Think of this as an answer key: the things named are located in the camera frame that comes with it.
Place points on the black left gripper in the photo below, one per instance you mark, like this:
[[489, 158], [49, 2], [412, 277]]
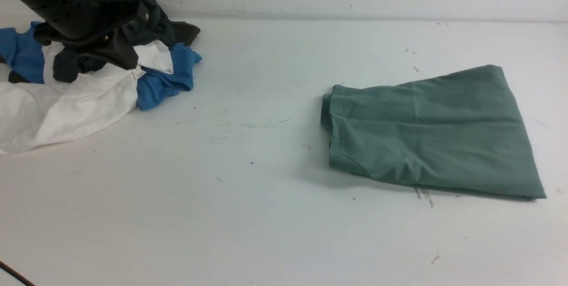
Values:
[[96, 26]]

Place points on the green long-sleeve top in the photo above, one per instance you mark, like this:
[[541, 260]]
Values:
[[460, 133]]

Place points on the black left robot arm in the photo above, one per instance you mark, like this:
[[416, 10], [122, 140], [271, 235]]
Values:
[[95, 28]]

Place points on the dark grey shirt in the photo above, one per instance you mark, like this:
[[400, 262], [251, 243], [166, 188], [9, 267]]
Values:
[[68, 64]]

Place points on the blue shirt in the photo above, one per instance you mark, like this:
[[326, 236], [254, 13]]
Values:
[[173, 77]]

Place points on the white shirt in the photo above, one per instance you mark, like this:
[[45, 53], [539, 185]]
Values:
[[33, 115]]

